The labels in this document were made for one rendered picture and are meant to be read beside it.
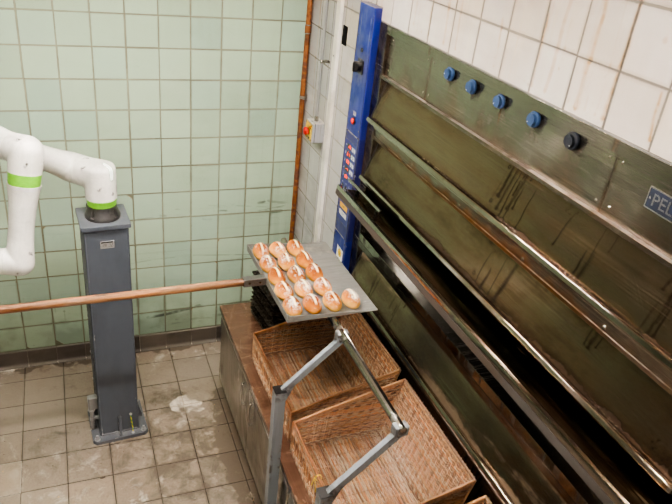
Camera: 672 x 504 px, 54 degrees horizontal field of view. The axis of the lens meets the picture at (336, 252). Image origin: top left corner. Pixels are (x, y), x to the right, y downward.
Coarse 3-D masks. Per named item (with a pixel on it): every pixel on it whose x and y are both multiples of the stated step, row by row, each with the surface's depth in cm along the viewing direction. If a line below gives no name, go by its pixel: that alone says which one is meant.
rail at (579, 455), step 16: (384, 240) 248; (400, 256) 237; (416, 272) 227; (432, 288) 218; (448, 304) 211; (496, 368) 187; (512, 384) 180; (528, 400) 174; (544, 416) 169; (560, 432) 164; (576, 448) 160; (592, 464) 156; (608, 480) 152
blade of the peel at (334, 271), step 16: (272, 256) 277; (320, 256) 282; (336, 256) 283; (304, 272) 269; (336, 272) 271; (272, 288) 251; (336, 288) 260; (352, 288) 262; (368, 304) 253; (288, 320) 237; (304, 320) 239
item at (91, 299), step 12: (156, 288) 242; (168, 288) 243; (180, 288) 244; (192, 288) 246; (204, 288) 248; (216, 288) 250; (48, 300) 228; (60, 300) 229; (72, 300) 230; (84, 300) 232; (96, 300) 233; (108, 300) 235; (0, 312) 222; (12, 312) 224
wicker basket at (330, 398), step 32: (320, 320) 315; (352, 320) 310; (256, 352) 303; (288, 352) 316; (384, 352) 283; (320, 384) 299; (352, 384) 301; (384, 384) 273; (288, 416) 265; (352, 416) 275
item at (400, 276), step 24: (360, 240) 305; (384, 264) 284; (408, 288) 266; (432, 312) 252; (456, 336) 240; (480, 384) 222; (504, 408) 210; (528, 432) 200; (552, 456) 192; (576, 480) 184
